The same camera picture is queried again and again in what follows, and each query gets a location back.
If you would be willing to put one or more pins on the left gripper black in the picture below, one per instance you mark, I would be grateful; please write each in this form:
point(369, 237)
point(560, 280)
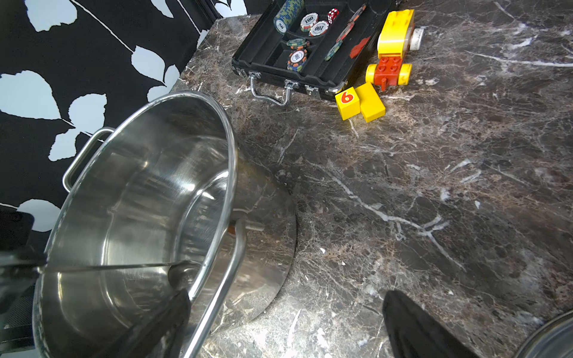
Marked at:
point(19, 264)

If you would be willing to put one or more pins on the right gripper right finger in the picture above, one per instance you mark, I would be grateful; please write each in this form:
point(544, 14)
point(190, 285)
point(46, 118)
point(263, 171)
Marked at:
point(414, 333)

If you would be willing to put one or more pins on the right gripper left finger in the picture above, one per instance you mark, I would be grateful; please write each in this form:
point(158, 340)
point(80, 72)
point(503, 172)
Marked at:
point(158, 334)

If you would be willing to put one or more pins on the long metal spoon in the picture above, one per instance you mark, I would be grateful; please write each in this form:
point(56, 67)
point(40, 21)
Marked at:
point(101, 275)

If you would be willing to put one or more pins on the stainless steel pot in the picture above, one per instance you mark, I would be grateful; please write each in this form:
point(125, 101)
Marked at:
point(171, 183)

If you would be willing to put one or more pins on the steel pot lid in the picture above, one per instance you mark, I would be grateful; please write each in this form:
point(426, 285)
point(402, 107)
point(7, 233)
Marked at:
point(552, 340)

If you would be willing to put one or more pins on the yellow number six block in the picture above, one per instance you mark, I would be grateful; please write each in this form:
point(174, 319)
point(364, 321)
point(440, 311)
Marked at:
point(362, 100)

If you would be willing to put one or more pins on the yellow red toy car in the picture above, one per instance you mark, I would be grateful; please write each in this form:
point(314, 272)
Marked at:
point(398, 36)

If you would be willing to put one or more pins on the black poker chip case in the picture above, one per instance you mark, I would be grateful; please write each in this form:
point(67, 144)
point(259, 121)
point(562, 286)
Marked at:
point(313, 47)

